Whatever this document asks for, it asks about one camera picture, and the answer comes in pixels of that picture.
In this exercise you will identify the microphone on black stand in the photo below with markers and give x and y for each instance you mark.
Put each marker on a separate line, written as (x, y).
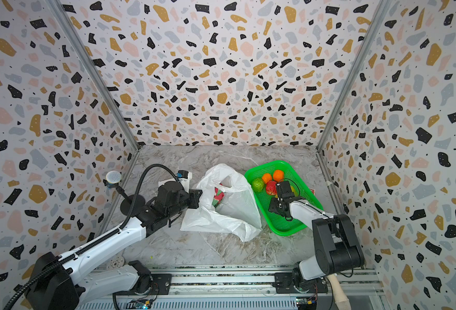
(121, 193)

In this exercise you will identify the red apple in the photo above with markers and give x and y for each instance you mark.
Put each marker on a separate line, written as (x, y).
(271, 188)

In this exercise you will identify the aluminium right corner post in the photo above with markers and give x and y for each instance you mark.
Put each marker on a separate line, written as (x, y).
(379, 15)

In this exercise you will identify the white plastic bag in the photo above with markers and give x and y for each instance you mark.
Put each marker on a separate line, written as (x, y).
(238, 213)

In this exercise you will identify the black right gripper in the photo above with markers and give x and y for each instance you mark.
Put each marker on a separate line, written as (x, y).
(281, 202)

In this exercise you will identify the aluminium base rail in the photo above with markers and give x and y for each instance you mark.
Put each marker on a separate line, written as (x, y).
(244, 287)

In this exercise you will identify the pink dragon fruit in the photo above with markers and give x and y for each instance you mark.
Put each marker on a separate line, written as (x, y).
(218, 197)

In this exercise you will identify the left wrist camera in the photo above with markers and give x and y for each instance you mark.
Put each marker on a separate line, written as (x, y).
(185, 178)

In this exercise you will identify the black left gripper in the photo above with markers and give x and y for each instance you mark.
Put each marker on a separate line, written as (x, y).
(194, 197)

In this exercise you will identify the green plastic basket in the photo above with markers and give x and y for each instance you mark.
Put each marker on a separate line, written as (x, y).
(279, 225)

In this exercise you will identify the large orange fruit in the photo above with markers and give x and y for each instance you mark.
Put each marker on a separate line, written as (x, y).
(278, 175)

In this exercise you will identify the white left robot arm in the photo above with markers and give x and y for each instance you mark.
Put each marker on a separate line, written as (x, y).
(67, 281)

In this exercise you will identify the aluminium left corner post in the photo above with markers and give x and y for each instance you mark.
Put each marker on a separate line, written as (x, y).
(58, 12)

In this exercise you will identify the aluminium corner post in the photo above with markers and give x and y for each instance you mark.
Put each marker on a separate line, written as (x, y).
(58, 12)
(379, 15)

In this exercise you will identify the green guava fruit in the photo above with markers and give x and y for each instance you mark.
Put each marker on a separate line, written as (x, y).
(258, 185)

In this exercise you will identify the small orange fruit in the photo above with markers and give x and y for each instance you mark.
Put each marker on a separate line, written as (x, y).
(267, 178)

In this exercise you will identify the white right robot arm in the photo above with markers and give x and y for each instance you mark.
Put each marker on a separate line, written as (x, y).
(335, 242)

